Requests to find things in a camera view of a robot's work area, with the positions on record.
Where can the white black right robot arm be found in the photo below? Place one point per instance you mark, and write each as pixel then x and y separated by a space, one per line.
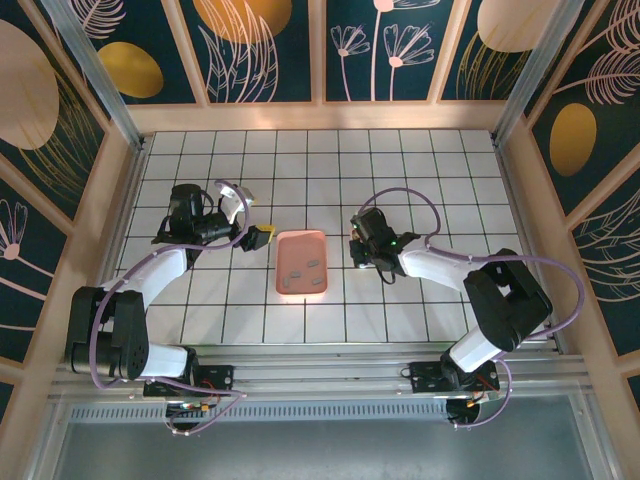
pixel 435 265

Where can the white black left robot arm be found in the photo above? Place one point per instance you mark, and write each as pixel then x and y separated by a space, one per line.
pixel 155 270

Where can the pink plastic tray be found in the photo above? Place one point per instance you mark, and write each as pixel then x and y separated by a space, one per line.
pixel 300 245

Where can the perforated metal strip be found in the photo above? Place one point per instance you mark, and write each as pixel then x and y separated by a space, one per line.
pixel 320 412

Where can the navy panel cream circle gold lines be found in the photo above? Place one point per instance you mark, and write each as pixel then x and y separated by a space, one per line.
pixel 480 75
pixel 30 100

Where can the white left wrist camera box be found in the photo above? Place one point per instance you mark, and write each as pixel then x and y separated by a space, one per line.
pixel 231 206

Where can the aluminium table side rail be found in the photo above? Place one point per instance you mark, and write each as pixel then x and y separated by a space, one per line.
pixel 517 200
pixel 129 187

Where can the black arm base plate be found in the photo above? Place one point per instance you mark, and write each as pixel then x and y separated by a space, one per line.
pixel 425 380
pixel 215 377

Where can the navy wall panel pink flowers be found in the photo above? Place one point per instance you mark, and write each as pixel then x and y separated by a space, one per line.
pixel 360 85

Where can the navy wall panel yellow oval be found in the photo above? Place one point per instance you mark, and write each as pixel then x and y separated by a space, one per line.
pixel 130 70

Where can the navy wall panel single flower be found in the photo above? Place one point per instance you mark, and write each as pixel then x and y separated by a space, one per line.
pixel 25 260

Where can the navy wall panel orange circle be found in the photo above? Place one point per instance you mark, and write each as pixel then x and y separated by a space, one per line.
pixel 240 30

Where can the aluminium frame post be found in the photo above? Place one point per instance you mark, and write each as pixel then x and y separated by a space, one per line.
pixel 537 65
pixel 92 65

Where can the navy wall panel oval fern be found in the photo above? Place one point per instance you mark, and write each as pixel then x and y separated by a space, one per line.
pixel 575 140

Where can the navy wall panel pink fern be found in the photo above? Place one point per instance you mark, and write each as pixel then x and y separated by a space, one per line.
pixel 610 260

